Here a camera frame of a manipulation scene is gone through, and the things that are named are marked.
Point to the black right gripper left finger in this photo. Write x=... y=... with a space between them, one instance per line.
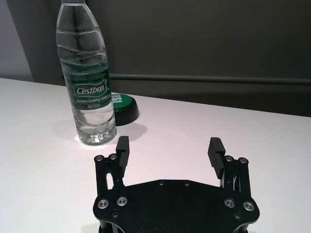
x=122 y=155

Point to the grey horizontal handrail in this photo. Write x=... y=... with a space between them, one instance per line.
x=206 y=79

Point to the clear plastic water bottle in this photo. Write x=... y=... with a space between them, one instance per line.
x=90 y=92

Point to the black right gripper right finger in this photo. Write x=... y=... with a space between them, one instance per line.
x=216 y=155

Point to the green button with black base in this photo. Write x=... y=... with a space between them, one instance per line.
x=126 y=106

